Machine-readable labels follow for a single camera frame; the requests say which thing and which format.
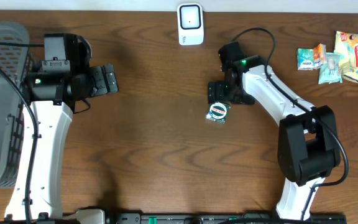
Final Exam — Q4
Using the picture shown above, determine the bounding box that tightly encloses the small orange box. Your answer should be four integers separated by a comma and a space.
313, 44, 327, 69

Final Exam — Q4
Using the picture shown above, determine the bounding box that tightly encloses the black round-logo packet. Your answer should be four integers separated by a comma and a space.
206, 102, 231, 124

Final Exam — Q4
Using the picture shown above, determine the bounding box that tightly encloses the white blue snack bag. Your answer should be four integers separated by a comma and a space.
334, 31, 358, 83

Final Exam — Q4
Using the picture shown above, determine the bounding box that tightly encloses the white barcode scanner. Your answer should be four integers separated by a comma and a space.
177, 3, 204, 46

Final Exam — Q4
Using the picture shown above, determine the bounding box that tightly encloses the small teal box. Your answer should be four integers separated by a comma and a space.
296, 49, 314, 70

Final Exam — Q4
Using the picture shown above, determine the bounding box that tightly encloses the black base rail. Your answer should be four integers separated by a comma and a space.
0, 207, 348, 224

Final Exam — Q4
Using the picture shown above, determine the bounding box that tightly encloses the teal candy pouch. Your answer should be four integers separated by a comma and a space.
318, 52, 342, 85

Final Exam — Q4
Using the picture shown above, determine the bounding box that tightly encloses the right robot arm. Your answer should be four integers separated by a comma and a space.
206, 41, 349, 223

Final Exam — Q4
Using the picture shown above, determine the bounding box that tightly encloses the grey plastic shopping basket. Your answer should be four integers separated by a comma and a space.
0, 22, 34, 188

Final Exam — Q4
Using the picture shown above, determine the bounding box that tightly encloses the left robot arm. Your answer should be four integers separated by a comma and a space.
4, 34, 119, 223

